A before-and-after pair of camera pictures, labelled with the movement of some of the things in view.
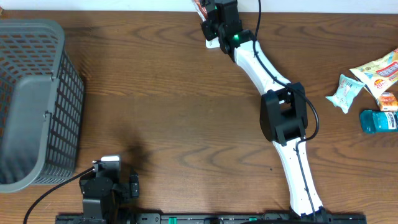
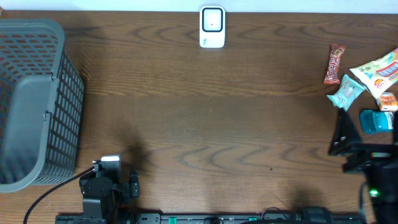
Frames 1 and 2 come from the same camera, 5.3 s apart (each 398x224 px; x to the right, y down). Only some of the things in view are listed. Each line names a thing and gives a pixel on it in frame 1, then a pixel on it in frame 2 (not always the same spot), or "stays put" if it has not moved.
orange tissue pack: [388, 102] stays put
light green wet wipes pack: [347, 90] stays put
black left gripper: [134, 182] stays put
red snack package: [203, 10] → [333, 74]
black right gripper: [204, 25] → [377, 153]
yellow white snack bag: [379, 74] stays put
